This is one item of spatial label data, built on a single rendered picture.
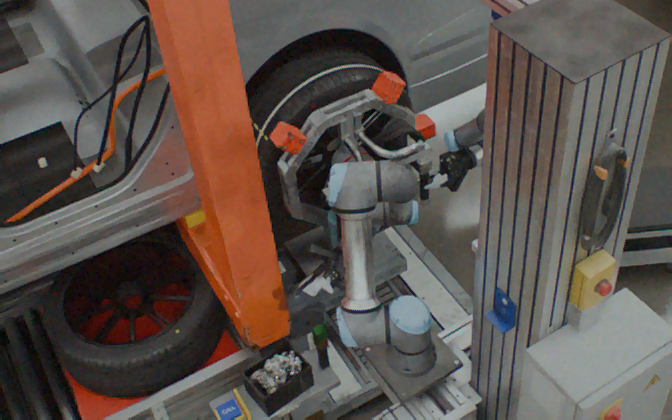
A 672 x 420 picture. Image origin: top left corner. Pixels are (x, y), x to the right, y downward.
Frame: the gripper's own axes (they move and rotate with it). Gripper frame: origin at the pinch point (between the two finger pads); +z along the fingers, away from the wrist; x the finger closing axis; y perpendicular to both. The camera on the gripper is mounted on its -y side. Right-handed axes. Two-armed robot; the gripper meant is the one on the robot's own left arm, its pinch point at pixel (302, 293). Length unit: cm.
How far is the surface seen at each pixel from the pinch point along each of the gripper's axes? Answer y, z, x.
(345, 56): -41, -81, 16
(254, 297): -6.3, 6.3, 18.4
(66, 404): -15, 63, 93
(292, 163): -27, -37, 19
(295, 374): 23.5, 13.1, 23.9
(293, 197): -16.5, -34.6, 31.9
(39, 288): -50, 35, 125
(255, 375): 14.2, 21.9, 28.0
